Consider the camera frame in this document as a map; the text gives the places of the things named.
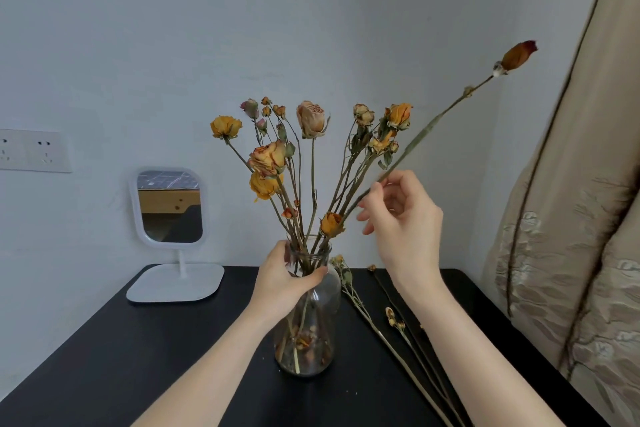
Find pile of dried orange petals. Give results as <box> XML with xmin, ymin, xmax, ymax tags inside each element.
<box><xmin>277</xmin><ymin>326</ymin><xmax>333</xmax><ymax>372</ymax></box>

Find white standing mirror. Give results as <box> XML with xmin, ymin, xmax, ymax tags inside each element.
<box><xmin>125</xmin><ymin>166</ymin><xmax>226</xmax><ymax>304</ymax></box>

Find peach pink-edged dried flower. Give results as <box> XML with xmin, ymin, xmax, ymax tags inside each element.
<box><xmin>247</xmin><ymin>140</ymin><xmax>306</xmax><ymax>252</ymax></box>

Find round yellow dried flower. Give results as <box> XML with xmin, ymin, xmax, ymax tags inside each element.
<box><xmin>319</xmin><ymin>211</ymin><xmax>346</xmax><ymax>252</ymax></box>

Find person's right hand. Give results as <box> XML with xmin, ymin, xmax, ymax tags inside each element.
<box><xmin>355</xmin><ymin>169</ymin><xmax>445</xmax><ymax>295</ymax></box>

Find clear glass vase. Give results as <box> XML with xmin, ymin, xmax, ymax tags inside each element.
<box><xmin>273</xmin><ymin>236</ymin><xmax>343</xmax><ymax>378</ymax></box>

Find beige embroidered curtain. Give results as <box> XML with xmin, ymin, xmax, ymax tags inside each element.
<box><xmin>479</xmin><ymin>0</ymin><xmax>640</xmax><ymax>427</ymax></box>

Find white wall socket panel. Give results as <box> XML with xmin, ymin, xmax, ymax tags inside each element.
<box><xmin>0</xmin><ymin>129</ymin><xmax>73</xmax><ymax>173</ymax></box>

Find short cluster buds dried flower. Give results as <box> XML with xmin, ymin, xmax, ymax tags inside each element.
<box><xmin>383</xmin><ymin>306</ymin><xmax>466</xmax><ymax>427</ymax></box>

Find black table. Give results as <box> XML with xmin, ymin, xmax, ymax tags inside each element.
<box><xmin>0</xmin><ymin>264</ymin><xmax>611</xmax><ymax>427</ymax></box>

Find person's left forearm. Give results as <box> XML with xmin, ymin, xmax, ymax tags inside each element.
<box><xmin>131</xmin><ymin>304</ymin><xmax>281</xmax><ymax>427</ymax></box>

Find person's left hand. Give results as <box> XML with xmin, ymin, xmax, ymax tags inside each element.
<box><xmin>247</xmin><ymin>240</ymin><xmax>330</xmax><ymax>330</ymax></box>

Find person's right forearm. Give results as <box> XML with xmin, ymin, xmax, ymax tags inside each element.
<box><xmin>405</xmin><ymin>274</ymin><xmax>566</xmax><ymax>427</ymax></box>

